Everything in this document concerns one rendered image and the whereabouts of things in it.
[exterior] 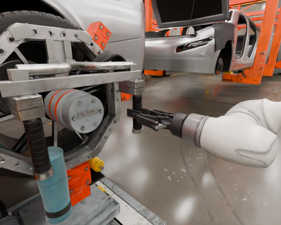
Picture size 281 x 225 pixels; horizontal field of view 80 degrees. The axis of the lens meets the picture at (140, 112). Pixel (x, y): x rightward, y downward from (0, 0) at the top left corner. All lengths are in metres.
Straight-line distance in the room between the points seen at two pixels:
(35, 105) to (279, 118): 0.59
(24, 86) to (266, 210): 1.59
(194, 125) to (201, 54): 2.59
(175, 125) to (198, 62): 2.56
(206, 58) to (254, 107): 2.54
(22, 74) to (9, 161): 0.34
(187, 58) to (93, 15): 2.03
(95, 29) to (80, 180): 0.64
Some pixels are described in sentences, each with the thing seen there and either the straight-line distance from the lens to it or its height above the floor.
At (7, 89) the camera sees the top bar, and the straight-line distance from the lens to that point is 0.44.
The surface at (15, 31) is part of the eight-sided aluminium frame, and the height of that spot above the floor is 1.10.
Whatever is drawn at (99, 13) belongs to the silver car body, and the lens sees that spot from 1.26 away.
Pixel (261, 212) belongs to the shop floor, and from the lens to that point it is 1.60.
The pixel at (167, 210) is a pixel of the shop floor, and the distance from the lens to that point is 1.39.
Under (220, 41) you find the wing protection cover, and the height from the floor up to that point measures 1.26.
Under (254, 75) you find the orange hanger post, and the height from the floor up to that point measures 0.69.
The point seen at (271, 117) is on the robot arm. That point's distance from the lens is 0.56.
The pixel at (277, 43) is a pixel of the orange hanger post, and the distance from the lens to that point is 5.83.
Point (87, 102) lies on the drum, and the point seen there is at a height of 0.89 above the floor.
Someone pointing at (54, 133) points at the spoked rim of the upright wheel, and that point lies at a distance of 0.83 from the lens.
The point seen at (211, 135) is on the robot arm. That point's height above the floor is 0.85.
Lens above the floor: 1.03
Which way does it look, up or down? 18 degrees down
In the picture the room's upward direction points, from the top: straight up
